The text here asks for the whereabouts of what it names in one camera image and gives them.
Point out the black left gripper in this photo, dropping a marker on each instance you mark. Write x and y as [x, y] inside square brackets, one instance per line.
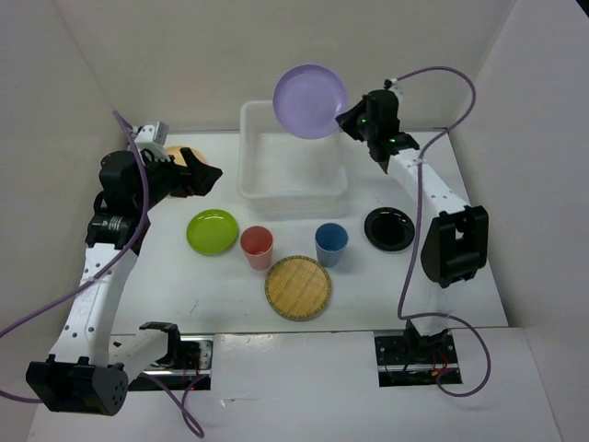
[197, 179]

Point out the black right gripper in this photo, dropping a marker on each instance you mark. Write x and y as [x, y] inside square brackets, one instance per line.
[349, 120]

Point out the purple plastic plate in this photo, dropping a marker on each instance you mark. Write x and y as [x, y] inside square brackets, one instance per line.
[307, 99]

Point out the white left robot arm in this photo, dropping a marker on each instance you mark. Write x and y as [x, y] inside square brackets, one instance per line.
[82, 373]

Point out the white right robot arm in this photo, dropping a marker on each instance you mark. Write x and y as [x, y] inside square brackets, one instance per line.
[449, 241]

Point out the translucent white plastic bin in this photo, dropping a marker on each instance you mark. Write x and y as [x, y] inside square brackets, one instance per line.
[280, 174]

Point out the green plastic plate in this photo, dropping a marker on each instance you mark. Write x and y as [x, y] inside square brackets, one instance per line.
[212, 232]

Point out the red plastic cup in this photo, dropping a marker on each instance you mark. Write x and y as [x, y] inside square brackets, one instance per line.
[257, 245]

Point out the black glossy plate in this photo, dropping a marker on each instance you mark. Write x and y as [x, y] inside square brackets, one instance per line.
[389, 229]

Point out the blue plastic cup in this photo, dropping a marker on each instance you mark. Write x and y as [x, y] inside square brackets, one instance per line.
[331, 240]

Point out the round bamboo woven tray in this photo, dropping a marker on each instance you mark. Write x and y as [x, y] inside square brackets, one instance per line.
[298, 288]

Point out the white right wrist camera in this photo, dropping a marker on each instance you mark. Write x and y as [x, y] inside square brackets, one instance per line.
[392, 85]

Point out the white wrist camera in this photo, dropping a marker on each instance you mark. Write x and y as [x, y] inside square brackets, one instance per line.
[151, 133]
[392, 85]

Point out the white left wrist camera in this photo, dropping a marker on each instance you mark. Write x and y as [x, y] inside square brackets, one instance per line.
[151, 133]

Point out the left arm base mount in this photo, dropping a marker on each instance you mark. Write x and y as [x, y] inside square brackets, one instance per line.
[194, 361]

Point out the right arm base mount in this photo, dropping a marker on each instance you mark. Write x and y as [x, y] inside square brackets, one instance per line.
[400, 366]

